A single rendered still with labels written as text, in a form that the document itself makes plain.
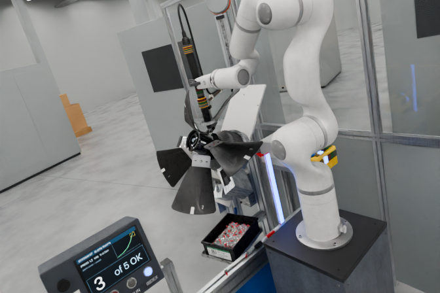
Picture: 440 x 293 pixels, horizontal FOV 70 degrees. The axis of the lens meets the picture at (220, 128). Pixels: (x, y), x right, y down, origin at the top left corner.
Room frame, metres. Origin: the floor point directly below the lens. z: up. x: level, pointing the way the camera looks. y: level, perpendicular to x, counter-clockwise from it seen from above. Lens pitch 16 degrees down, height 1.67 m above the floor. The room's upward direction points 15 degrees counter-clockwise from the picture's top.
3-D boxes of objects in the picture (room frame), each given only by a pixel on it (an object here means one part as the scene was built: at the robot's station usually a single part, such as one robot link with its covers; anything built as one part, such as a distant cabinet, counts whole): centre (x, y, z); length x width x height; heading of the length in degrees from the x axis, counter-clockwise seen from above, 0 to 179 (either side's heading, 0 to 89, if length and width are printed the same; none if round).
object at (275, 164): (1.85, -0.33, 0.84); 0.36 x 0.24 x 0.03; 35
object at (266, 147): (1.93, -0.31, 0.91); 0.17 x 0.16 x 0.11; 125
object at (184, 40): (1.44, 0.05, 1.50); 0.04 x 0.04 x 0.46
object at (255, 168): (1.74, -0.15, 0.57); 0.09 x 0.04 x 1.15; 35
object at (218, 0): (2.12, -0.19, 1.88); 0.17 x 0.15 x 0.16; 35
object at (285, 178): (1.85, -0.33, 0.41); 0.04 x 0.04 x 0.83; 35
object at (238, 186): (1.41, -0.01, 0.98); 0.20 x 0.16 x 0.20; 125
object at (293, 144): (0.91, -0.23, 1.25); 0.19 x 0.12 x 0.24; 117
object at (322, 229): (0.92, -0.26, 1.04); 0.19 x 0.19 x 0.18
